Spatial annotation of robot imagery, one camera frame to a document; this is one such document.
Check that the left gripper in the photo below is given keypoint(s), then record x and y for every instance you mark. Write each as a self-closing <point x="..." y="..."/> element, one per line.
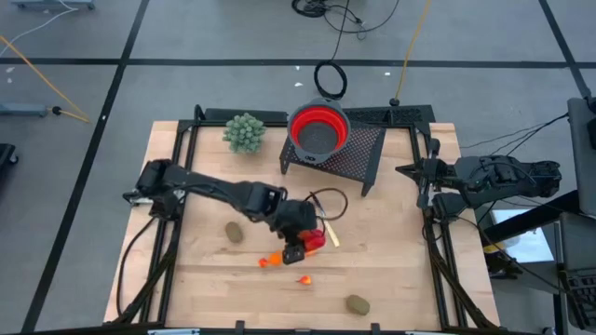
<point x="298" y="216"/>

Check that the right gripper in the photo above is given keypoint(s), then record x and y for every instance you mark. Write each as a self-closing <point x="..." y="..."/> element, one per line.
<point x="430" y="174"/>

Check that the red orange mango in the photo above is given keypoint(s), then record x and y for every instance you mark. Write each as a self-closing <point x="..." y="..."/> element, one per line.
<point x="313" y="239"/>

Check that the small round orange fruit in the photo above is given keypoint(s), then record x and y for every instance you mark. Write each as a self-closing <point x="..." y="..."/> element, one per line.
<point x="275" y="258"/>

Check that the small red orange fruit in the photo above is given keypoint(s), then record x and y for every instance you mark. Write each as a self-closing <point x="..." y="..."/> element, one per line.
<point x="263" y="263"/>

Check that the brown kiwi fruit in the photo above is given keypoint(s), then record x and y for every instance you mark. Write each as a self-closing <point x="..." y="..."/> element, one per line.
<point x="357" y="304"/>
<point x="234" y="232"/>

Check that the red collapsible colander grey rim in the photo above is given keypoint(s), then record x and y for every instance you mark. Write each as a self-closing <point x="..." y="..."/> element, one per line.
<point x="321" y="139"/>

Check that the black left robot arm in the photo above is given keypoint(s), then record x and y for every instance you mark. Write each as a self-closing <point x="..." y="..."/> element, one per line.
<point x="209" y="186"/>

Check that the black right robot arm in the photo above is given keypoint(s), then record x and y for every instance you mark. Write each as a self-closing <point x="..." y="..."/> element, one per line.
<point x="503" y="174"/>

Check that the black perforated metal stand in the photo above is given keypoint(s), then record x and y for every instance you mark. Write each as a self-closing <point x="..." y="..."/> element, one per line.
<point x="358" y="153"/>

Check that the black perforated panel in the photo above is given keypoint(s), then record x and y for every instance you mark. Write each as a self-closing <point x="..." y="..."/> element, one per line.
<point x="396" y="114"/>

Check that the potted green succulent plant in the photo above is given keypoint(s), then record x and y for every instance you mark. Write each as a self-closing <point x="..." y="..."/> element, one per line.
<point x="244" y="132"/>

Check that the black beam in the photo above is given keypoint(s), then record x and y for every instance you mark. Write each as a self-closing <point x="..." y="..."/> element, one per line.
<point x="535" y="218"/>

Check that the white sheet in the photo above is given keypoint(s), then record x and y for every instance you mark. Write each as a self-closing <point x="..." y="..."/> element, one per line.
<point x="526" y="242"/>

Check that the grey cabinet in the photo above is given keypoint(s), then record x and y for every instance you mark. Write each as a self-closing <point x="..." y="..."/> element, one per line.
<point x="582" y="153"/>

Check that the black keyboard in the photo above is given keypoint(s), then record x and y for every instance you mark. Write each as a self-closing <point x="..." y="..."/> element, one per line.
<point x="582" y="298"/>

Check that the grey stand foot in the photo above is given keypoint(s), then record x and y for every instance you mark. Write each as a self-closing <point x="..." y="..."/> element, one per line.
<point x="53" y="4"/>
<point x="21" y="109"/>

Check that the black caster base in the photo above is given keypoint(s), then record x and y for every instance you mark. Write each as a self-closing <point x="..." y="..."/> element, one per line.
<point x="5" y="153"/>

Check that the black aluminium table frame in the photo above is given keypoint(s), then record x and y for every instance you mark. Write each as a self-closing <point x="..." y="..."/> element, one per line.
<point x="421" y="126"/>

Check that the silver metal bracket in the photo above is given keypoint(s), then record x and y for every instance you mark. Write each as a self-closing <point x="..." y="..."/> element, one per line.
<point x="173" y="331"/>

